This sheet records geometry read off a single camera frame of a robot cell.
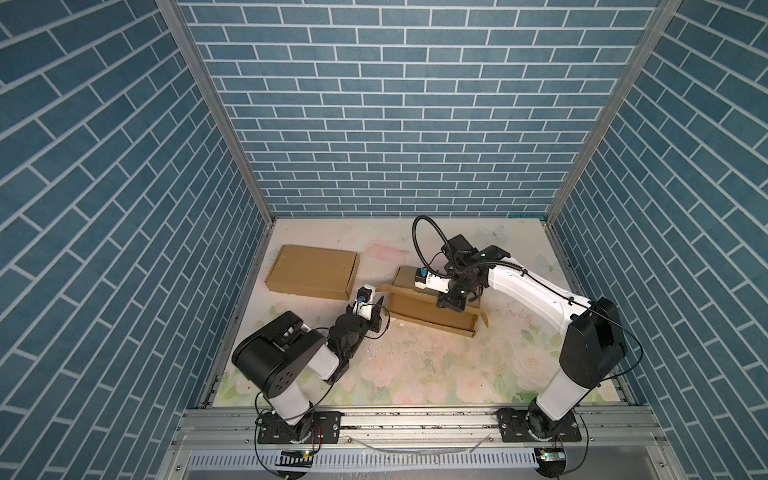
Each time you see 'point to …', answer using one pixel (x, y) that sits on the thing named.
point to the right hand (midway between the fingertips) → (438, 297)
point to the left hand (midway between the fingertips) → (379, 297)
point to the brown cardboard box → (315, 271)
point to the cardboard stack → (419, 306)
